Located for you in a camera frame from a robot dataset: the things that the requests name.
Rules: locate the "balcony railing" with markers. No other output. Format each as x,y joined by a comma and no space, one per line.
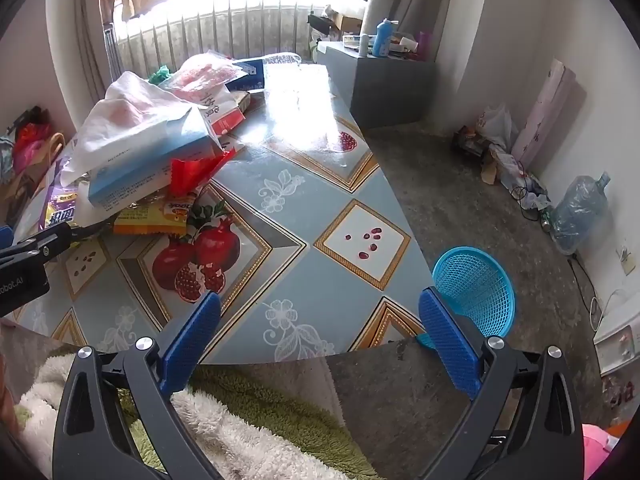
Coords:
200,35

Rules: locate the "red wrapper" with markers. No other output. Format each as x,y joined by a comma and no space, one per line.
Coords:
192,170

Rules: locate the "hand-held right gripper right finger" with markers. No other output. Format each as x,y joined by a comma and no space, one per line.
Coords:
447,340

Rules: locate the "blue tissue box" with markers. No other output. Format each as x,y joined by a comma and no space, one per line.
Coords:
145,165

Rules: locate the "white shopping bag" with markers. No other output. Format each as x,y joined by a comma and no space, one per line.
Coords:
497,125

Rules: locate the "white water dispenser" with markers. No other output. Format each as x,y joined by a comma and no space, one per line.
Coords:
617,345

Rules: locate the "clear water jug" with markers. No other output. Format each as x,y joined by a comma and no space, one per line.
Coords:
580,215

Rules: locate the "crumpled white plastic bag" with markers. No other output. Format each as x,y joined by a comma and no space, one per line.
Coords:
130,110

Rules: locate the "orange snack packet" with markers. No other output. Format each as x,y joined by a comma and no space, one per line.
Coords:
150,217

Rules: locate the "green plastic bag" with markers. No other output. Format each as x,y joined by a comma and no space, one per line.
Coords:
160,75

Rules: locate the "blue bottle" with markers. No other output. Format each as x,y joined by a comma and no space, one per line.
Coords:
382,37

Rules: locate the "blue mesh basket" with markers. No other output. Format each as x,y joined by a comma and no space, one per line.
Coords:
475,285

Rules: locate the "fruit printed tablecloth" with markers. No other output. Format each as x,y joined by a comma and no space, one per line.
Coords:
310,200

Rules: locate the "pink cloth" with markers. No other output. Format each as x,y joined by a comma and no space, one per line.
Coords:
597,447

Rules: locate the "black crate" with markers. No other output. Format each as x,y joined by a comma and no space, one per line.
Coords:
470,142

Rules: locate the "grey cabinet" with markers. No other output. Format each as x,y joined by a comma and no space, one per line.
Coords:
390,90

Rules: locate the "purple snack packet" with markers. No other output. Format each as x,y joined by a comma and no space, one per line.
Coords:
60,207

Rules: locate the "red white carton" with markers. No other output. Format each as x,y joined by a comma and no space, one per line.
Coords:
227,112

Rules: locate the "green white fluffy garment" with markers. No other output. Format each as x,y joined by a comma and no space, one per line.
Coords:
260,410

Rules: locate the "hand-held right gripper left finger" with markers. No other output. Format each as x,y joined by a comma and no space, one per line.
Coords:
192,340

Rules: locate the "purple container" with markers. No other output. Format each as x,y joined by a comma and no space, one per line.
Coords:
425,42

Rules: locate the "red bag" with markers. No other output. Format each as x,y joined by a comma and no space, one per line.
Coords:
30,145

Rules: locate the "pink plastic bag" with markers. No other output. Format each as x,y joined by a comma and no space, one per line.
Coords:
205,75

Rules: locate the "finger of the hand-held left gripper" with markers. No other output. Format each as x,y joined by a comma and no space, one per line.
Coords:
45,242

